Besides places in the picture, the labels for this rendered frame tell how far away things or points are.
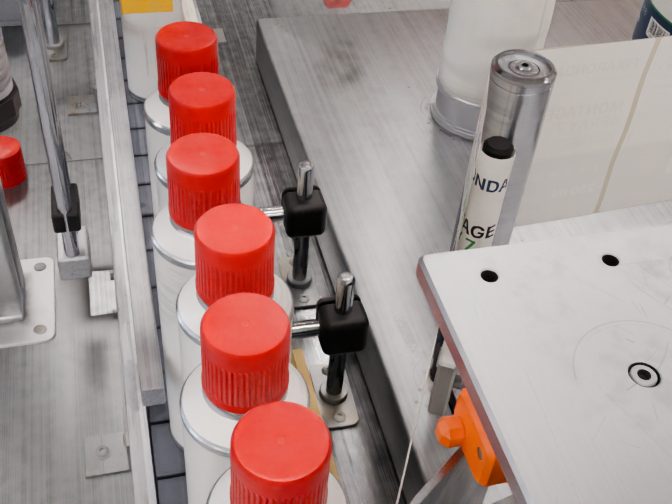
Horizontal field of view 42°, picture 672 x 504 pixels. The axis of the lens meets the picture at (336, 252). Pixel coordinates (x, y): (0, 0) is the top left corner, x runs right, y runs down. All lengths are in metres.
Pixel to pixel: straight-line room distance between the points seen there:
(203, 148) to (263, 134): 0.45
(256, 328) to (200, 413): 0.05
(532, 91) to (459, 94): 0.26
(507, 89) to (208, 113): 0.18
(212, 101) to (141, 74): 0.36
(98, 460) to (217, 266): 0.27
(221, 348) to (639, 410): 0.14
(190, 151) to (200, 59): 0.09
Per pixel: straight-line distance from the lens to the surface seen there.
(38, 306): 0.69
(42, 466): 0.60
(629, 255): 0.28
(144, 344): 0.48
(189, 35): 0.48
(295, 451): 0.28
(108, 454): 0.59
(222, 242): 0.35
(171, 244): 0.41
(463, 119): 0.78
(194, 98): 0.43
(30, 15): 0.52
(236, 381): 0.32
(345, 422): 0.60
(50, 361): 0.65
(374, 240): 0.66
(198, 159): 0.39
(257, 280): 0.36
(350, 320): 0.55
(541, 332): 0.25
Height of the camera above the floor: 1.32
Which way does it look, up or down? 43 degrees down
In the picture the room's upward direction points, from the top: 6 degrees clockwise
